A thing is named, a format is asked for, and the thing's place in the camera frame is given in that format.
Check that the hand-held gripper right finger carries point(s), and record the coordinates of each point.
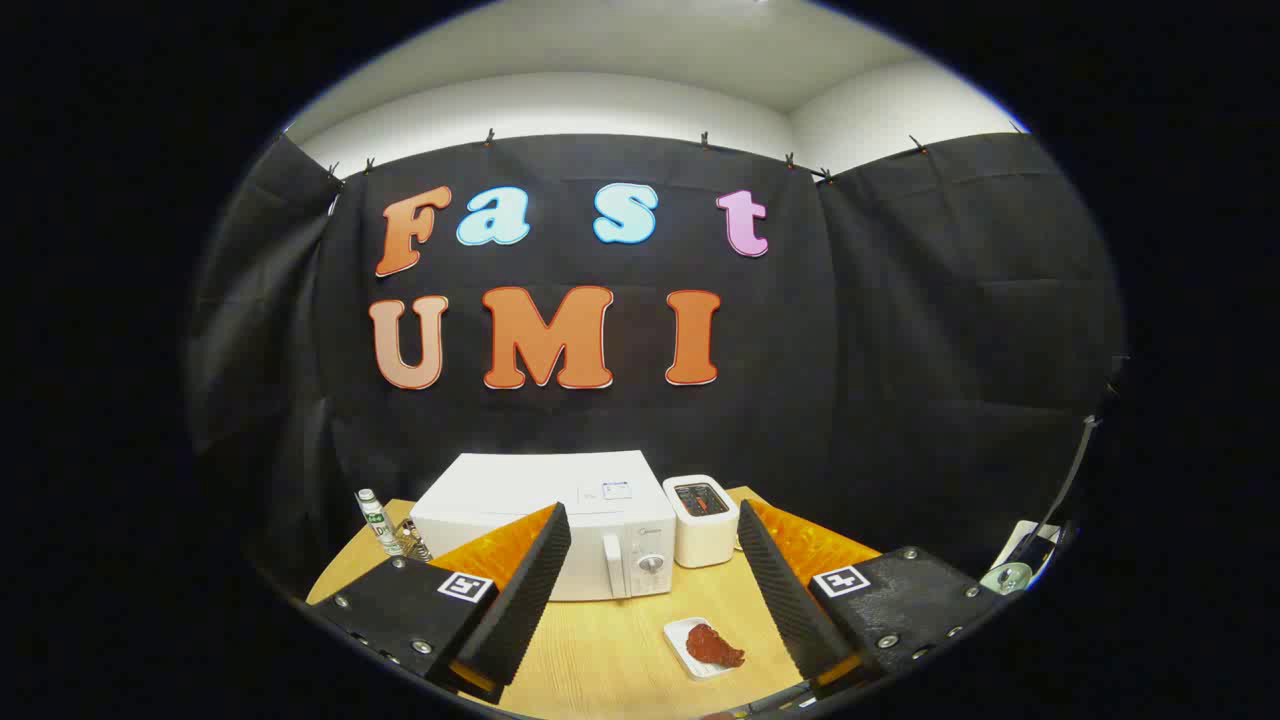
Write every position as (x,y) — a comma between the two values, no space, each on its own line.
(790,600)

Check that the white toaster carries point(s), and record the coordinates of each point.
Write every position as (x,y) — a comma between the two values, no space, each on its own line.
(705,540)

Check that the small white rectangular dish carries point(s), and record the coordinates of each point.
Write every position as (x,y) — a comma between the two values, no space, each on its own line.
(680,640)

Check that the white side table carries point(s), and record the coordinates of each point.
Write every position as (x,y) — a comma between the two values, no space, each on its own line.
(1030,540)

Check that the black monitor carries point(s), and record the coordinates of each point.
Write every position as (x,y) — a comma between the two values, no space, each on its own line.
(1070,470)

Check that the red meat slice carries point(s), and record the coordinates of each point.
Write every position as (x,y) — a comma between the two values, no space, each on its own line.
(712,646)

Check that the white bottle with green label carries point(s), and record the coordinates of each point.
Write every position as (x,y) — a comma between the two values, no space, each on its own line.
(378,525)

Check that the white microwave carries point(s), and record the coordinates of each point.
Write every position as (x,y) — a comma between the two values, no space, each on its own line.
(540,490)

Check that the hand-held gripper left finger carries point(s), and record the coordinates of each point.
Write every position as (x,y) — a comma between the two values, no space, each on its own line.
(520,600)

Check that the black backdrop cloth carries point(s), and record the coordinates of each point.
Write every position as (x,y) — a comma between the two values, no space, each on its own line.
(900,350)

